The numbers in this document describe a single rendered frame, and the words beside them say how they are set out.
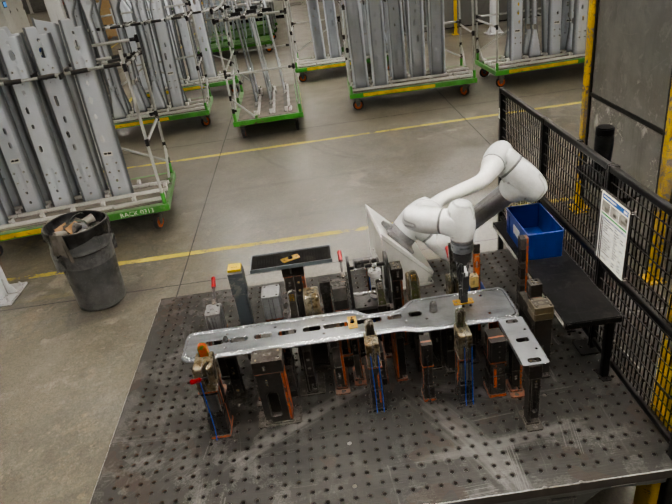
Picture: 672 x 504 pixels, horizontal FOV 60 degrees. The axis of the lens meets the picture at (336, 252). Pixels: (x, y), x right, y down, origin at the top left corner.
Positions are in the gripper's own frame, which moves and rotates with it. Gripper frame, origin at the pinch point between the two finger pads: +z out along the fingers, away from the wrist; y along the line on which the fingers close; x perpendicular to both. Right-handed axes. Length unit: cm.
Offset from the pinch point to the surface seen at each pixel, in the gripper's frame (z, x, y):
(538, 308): 0.5, 25.0, 16.5
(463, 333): 1.9, -6.1, 23.5
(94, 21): -62, -352, -744
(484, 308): 6.4, 7.8, 3.5
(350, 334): 6.6, -48.1, 8.0
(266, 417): 32, -87, 21
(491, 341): 8.4, 4.9, 22.5
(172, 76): 31, -260, -742
